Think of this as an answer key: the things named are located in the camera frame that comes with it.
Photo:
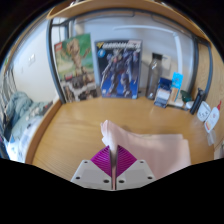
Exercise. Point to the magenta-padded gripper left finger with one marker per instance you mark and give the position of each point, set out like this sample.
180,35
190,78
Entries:
88,173

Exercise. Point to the wooden shelf unit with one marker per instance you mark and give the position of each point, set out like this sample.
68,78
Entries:
126,6

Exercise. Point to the white cup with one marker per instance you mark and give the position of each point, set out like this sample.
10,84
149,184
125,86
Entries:
203,111

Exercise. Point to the white wall switch plate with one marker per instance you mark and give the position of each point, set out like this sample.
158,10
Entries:
32,58

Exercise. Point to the small blue box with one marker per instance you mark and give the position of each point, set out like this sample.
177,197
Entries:
162,93

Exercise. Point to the dark metal desk frame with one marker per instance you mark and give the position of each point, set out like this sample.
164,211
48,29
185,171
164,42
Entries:
50,56

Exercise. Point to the small clear plastic container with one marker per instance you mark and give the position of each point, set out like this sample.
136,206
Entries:
211,138

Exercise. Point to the white desk lamp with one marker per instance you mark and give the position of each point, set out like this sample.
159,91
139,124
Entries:
179,53

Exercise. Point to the light blue hanging package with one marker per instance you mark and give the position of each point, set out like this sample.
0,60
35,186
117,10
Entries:
176,85

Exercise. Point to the blue robot model kit box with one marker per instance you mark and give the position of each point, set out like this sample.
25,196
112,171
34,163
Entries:
118,68

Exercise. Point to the green toy set box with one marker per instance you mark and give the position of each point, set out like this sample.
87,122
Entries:
75,66

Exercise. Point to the dark green object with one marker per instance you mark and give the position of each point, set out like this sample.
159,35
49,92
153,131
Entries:
185,96

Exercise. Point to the clear bottle with dark cap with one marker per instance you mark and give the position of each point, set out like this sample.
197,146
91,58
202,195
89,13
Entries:
153,76

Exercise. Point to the bed with bedding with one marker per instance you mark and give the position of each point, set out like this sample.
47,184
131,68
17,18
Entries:
20,113

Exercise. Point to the pink towel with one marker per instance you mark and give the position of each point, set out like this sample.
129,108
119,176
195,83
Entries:
160,150

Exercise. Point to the black bottle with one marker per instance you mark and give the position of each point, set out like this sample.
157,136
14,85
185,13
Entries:
196,101

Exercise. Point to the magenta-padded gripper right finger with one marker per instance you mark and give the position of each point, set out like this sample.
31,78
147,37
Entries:
136,173

